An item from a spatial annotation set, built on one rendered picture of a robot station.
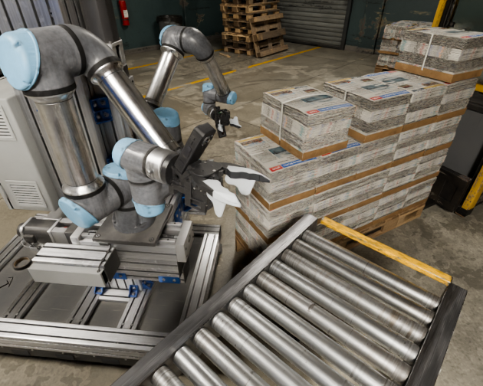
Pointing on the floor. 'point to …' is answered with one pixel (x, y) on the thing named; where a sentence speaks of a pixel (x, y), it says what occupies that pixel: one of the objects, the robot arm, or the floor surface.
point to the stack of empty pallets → (241, 22)
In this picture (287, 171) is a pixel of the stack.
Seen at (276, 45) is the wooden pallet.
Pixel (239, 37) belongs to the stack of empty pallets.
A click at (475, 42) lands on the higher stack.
